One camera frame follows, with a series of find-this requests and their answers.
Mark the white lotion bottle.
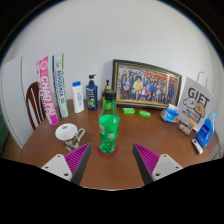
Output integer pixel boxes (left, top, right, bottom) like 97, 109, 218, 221
71, 80, 86, 114

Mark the flat round red coaster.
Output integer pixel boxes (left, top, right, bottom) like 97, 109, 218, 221
96, 143, 119, 158

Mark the framed group photo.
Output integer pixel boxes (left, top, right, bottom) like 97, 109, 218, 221
111, 58, 183, 111

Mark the blue detergent bottle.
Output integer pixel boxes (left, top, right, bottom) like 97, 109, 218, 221
195, 111, 217, 148

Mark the green plastic drink bottle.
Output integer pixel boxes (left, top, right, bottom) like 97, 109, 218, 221
98, 89, 121, 155

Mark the green and white cardboard tube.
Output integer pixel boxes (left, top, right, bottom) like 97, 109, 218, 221
51, 53, 70, 119

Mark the white remote control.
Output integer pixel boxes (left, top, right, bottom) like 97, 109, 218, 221
191, 138, 204, 155

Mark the white paper gift bag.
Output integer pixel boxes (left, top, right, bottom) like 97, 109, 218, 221
176, 70, 215, 133

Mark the amber pump bottle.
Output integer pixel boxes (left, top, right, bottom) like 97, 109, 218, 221
101, 79, 113, 109

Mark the blue tissue pack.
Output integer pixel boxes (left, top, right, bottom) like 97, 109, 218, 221
160, 103, 181, 124

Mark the wooden chair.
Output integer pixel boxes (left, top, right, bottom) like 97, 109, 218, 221
25, 81, 48, 131

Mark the camouflage print mug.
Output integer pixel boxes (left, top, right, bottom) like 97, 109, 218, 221
54, 122, 86, 153

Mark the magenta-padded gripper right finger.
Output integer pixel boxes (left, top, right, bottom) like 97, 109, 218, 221
132, 143, 184, 186

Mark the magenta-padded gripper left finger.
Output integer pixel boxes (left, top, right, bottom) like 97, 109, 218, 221
40, 143, 92, 185

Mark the dark blue pump bottle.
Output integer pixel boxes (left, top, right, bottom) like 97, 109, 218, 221
85, 73, 99, 111

